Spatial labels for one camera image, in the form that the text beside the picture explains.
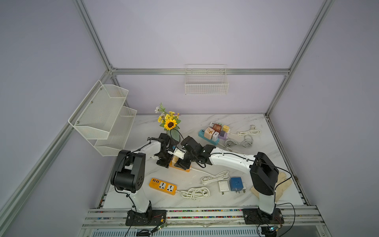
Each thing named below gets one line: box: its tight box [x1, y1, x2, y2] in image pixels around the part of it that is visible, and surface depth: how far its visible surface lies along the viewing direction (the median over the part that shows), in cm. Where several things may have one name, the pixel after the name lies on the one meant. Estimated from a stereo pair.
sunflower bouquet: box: [154, 102, 182, 142], surface depth 84 cm
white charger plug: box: [218, 180, 230, 197], surface depth 84 cm
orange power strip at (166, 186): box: [149, 177, 179, 196], surface depth 83 cm
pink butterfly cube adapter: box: [204, 126, 216, 140], surface depth 101 cm
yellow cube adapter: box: [222, 124, 230, 133], surface depth 106 cm
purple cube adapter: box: [218, 130, 228, 141], surface depth 106 cm
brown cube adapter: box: [212, 123, 223, 133], surface depth 103 cm
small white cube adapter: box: [211, 131, 220, 142], surface depth 100 cm
